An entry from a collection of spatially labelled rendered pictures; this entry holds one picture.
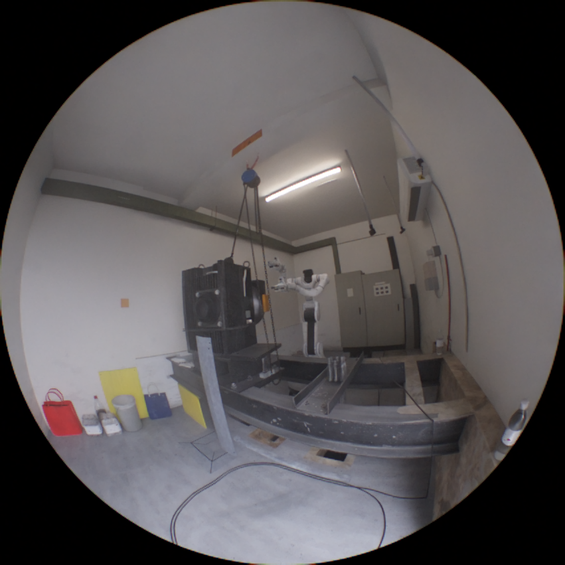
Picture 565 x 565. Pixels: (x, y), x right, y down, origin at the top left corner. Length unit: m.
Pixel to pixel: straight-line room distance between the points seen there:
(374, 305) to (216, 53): 4.24
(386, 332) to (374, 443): 3.06
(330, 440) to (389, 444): 0.33
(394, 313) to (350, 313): 0.94
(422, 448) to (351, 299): 3.34
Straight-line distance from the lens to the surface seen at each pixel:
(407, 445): 1.13
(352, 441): 1.14
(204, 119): 1.95
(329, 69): 1.78
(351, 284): 3.95
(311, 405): 1.07
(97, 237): 2.44
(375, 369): 1.72
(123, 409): 2.17
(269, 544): 1.30
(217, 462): 1.71
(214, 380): 1.33
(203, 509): 1.47
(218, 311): 1.37
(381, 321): 3.90
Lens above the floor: 1.24
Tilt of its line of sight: 7 degrees up
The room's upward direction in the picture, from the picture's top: 6 degrees counter-clockwise
